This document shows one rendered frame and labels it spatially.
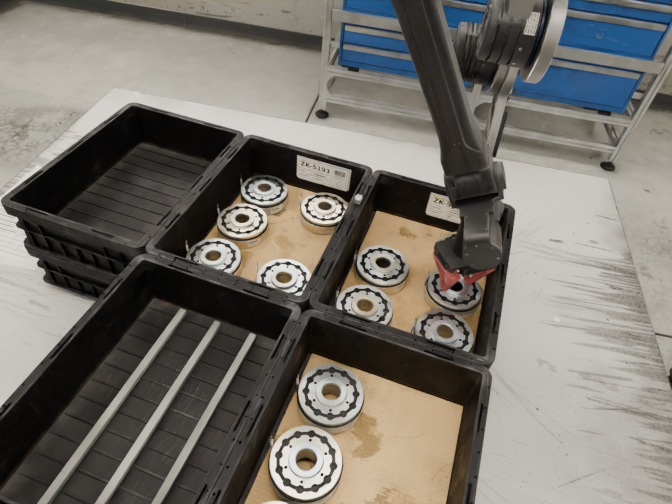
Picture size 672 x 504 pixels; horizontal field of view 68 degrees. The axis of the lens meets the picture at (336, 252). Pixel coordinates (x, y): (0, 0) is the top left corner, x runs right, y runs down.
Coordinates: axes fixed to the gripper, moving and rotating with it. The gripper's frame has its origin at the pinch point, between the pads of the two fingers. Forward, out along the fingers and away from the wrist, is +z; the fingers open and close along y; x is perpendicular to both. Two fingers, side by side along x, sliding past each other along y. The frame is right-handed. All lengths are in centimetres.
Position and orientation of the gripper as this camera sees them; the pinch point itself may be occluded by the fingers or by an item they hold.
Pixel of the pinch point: (455, 283)
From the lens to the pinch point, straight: 94.8
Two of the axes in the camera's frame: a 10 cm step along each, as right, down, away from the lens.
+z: -0.7, 6.9, 7.2
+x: -3.4, -6.9, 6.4
